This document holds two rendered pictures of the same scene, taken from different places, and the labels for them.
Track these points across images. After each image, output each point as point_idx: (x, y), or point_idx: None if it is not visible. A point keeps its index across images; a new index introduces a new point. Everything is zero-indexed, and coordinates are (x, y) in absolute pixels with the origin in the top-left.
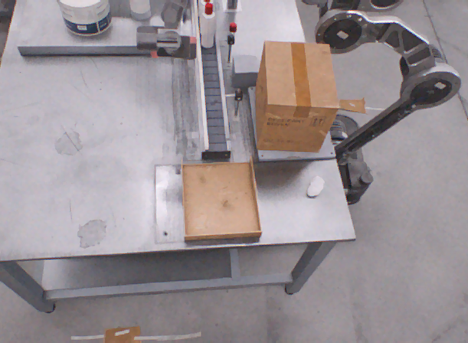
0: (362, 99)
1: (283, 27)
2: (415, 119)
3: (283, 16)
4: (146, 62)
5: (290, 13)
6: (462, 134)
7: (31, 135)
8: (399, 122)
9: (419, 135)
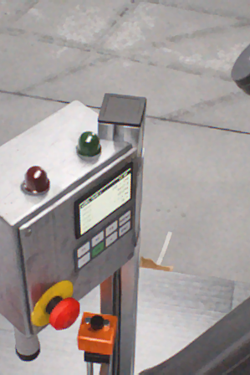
0: (144, 261)
1: (216, 315)
2: (201, 197)
3: (176, 305)
4: None
5: (167, 286)
6: (242, 147)
7: None
8: (202, 223)
9: (237, 206)
